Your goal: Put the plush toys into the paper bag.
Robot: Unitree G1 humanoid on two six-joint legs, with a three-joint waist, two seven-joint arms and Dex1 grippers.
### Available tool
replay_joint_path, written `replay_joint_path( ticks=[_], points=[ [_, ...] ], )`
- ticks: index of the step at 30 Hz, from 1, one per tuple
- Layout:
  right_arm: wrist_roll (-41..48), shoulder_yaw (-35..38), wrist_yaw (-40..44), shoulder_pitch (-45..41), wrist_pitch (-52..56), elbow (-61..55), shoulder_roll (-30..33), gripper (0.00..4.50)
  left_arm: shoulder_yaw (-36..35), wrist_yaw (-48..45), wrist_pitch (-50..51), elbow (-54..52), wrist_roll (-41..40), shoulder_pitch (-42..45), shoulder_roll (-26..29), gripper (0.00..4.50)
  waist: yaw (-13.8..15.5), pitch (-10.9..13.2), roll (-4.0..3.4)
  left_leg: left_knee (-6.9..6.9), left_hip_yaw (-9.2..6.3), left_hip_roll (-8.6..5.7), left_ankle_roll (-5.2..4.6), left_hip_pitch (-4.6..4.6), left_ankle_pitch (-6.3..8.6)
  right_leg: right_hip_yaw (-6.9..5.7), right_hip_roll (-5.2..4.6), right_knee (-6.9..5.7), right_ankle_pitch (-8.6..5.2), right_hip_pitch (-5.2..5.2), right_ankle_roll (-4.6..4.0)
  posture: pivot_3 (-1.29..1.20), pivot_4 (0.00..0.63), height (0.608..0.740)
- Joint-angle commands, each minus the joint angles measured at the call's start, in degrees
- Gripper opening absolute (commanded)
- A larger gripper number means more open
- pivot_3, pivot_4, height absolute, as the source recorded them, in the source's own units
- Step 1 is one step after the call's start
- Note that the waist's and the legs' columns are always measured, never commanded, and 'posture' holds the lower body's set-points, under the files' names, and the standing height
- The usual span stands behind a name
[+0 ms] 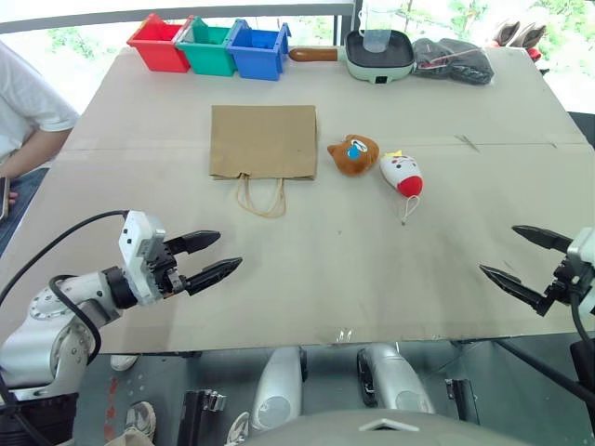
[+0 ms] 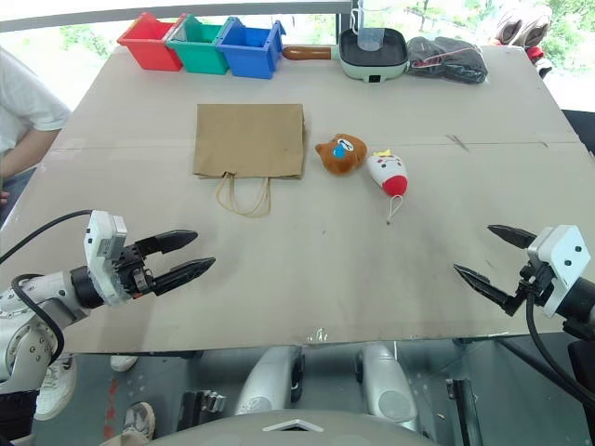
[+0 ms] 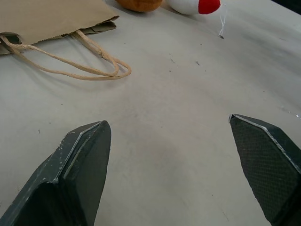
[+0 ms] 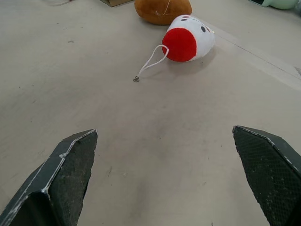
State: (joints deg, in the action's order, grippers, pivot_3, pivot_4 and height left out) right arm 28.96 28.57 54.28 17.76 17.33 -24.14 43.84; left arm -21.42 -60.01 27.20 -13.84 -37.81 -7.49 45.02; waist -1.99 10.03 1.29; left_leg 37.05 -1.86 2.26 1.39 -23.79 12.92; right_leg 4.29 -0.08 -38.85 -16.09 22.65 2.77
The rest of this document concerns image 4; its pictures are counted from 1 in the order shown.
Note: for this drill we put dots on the cardboard piece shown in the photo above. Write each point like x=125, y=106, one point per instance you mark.
x=115, y=2

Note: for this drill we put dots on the brown plush toy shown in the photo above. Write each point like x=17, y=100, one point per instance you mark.
x=162, y=10

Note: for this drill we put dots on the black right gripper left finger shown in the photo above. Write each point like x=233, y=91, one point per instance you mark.
x=63, y=179

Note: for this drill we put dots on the mint green object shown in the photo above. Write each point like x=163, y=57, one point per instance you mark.
x=277, y=2

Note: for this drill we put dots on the white and red plush toy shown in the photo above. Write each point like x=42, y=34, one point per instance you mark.
x=188, y=40

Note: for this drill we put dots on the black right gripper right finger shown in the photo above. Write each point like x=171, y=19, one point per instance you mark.
x=270, y=169

